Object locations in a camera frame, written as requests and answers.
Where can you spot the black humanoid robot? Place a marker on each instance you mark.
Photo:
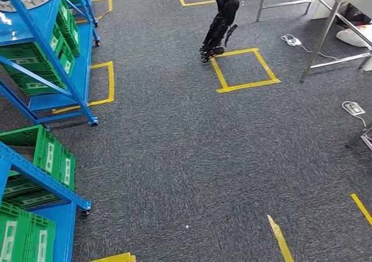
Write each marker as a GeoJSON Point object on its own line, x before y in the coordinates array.
{"type": "Point", "coordinates": [220, 25]}

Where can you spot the white power strip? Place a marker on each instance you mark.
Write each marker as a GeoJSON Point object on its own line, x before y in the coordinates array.
{"type": "Point", "coordinates": [292, 41]}

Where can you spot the white floor device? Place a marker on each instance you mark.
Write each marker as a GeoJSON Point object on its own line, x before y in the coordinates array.
{"type": "Point", "coordinates": [353, 109]}

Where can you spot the white plastic bag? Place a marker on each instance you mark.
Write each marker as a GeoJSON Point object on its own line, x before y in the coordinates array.
{"type": "Point", "coordinates": [353, 37]}

